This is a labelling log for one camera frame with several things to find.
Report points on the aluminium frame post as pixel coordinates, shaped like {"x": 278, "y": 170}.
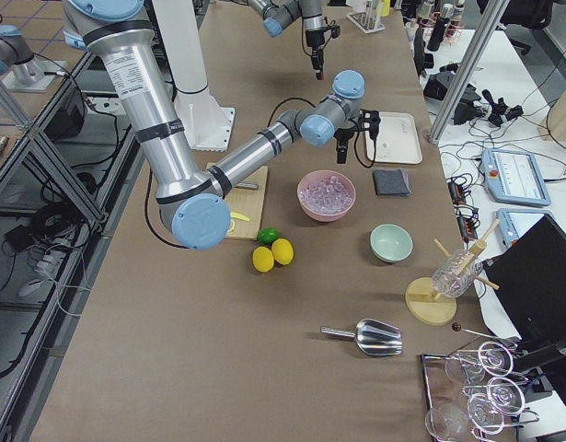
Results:
{"x": 481, "y": 37}

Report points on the light green bowl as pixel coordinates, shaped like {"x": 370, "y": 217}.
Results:
{"x": 391, "y": 243}

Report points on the clear ice cubes pile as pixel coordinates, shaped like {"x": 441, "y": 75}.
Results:
{"x": 327, "y": 195}

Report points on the wooden cutting board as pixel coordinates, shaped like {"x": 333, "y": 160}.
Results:
{"x": 247, "y": 198}

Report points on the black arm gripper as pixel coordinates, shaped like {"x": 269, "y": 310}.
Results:
{"x": 314, "y": 40}

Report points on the black monitor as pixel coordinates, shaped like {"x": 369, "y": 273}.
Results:
{"x": 531, "y": 276}

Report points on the yellow lemon upper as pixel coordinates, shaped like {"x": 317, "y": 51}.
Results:
{"x": 282, "y": 251}

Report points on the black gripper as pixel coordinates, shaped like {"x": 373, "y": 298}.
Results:
{"x": 342, "y": 135}

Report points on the clear glass on stand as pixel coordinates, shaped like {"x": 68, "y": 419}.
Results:
{"x": 456, "y": 274}

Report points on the blue teach pendant upper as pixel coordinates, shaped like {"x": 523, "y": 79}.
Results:
{"x": 514, "y": 178}

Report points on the cream rabbit tray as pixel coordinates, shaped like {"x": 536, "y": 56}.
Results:
{"x": 397, "y": 141}

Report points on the yellow lemon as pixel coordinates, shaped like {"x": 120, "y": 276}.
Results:
{"x": 262, "y": 259}
{"x": 282, "y": 251}

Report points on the yellow plastic knife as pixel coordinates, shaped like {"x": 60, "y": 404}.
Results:
{"x": 238, "y": 216}

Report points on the wooden cup drying stand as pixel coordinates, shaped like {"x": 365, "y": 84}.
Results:
{"x": 431, "y": 307}

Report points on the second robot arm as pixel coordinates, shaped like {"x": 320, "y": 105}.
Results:
{"x": 20, "y": 71}

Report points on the pink bowl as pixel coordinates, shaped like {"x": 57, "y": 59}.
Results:
{"x": 317, "y": 174}

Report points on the blue teach pendant lower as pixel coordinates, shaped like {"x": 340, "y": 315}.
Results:
{"x": 514, "y": 223}

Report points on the wine glass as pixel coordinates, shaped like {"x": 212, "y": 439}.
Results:
{"x": 473, "y": 366}

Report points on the lemon slice lower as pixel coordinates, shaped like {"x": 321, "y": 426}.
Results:
{"x": 232, "y": 226}

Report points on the black glass rack tray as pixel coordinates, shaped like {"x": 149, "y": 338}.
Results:
{"x": 468, "y": 405}

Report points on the grey folded cloth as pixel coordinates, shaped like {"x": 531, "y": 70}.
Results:
{"x": 391, "y": 182}

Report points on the blue teach pendant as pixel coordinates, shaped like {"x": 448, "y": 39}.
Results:
{"x": 514, "y": 178}
{"x": 514, "y": 223}

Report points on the green lime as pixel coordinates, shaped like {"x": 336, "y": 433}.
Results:
{"x": 268, "y": 235}

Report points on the yellow lemon lower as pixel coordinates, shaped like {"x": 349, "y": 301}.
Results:
{"x": 262, "y": 259}

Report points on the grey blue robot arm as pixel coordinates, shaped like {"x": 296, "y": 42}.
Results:
{"x": 191, "y": 201}
{"x": 292, "y": 14}

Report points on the steel ice scoop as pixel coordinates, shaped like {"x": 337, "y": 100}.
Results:
{"x": 373, "y": 337}

